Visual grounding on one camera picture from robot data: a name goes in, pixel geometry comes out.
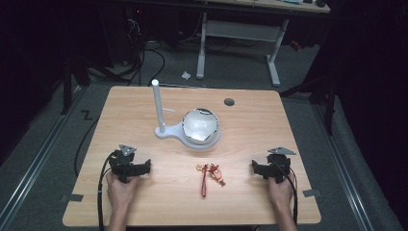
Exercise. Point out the person's right hand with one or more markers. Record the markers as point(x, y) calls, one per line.
point(281, 192)

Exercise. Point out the white paper scrap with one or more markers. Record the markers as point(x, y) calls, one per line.
point(186, 75)

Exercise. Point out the white-legged wooden desk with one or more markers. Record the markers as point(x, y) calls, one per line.
point(243, 30)

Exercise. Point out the grey tape piece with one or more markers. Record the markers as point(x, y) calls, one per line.
point(72, 198)
point(311, 192)

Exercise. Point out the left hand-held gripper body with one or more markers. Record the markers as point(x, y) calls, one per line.
point(123, 163)

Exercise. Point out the metal floor rail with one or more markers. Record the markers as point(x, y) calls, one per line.
point(343, 166)
point(35, 160)

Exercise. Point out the white stand with post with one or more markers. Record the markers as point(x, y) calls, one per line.
point(160, 109)

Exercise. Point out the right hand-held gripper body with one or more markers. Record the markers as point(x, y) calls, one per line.
point(277, 166)

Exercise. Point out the small red object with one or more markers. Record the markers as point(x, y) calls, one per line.
point(295, 45)

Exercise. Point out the person's left hand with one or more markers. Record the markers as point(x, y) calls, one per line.
point(120, 192)

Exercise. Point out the black metal stand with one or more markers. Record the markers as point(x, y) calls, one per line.
point(67, 83)
point(330, 106)

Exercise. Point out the shiny silver bowl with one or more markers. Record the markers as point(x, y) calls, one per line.
point(200, 125)

